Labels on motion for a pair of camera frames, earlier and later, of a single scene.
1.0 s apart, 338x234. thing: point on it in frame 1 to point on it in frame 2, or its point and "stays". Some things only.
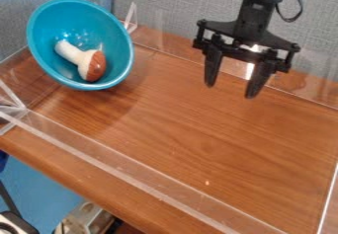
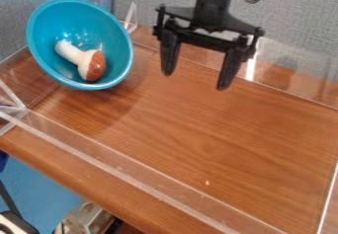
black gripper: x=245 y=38 to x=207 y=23
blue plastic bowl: x=85 y=23 stays
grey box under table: x=88 y=220 stays
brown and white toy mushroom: x=89 y=61 stays
